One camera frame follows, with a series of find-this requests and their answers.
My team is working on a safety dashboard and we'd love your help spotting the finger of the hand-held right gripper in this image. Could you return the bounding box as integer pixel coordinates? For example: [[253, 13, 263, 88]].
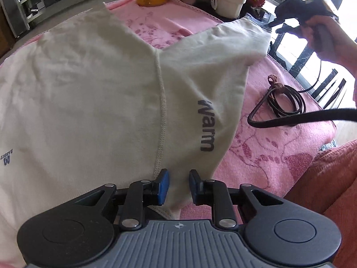
[[268, 17, 284, 30]]

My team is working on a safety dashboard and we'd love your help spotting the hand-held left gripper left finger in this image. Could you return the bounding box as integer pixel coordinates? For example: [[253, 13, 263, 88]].
[[74, 169, 170, 231]]

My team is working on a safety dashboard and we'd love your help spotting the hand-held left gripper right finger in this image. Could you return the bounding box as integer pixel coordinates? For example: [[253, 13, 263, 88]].
[[189, 170, 282, 229]]

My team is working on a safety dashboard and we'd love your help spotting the white long-sleeve shirt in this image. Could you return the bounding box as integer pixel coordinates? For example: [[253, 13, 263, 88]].
[[0, 3, 272, 268]]

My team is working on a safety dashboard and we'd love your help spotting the person's right forearm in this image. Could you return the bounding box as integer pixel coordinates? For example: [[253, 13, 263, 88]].
[[335, 32, 357, 77]]

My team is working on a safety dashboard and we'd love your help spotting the person's right hand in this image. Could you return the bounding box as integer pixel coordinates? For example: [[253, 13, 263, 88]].
[[300, 16, 345, 62]]

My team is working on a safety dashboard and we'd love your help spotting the black chair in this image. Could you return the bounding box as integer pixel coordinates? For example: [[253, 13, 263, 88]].
[[266, 0, 357, 110]]

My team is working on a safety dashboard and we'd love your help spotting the pink printed blanket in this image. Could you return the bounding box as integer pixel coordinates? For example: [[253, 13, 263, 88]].
[[0, 0, 338, 221]]

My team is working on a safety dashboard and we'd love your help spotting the metal shelf unit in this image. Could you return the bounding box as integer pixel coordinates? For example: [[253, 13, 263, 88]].
[[0, 0, 94, 38]]

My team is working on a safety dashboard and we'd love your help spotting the thin black cable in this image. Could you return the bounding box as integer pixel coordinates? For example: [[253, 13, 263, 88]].
[[296, 58, 322, 93]]

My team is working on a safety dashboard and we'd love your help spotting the brown leather cord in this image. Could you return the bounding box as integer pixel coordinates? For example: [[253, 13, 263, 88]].
[[267, 74, 306, 118]]

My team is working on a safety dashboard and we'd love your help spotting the thick black cable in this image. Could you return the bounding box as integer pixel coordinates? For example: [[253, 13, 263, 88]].
[[247, 89, 357, 129]]

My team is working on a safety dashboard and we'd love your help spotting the coral corduroy cloth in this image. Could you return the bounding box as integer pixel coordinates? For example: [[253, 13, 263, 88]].
[[281, 139, 357, 268]]

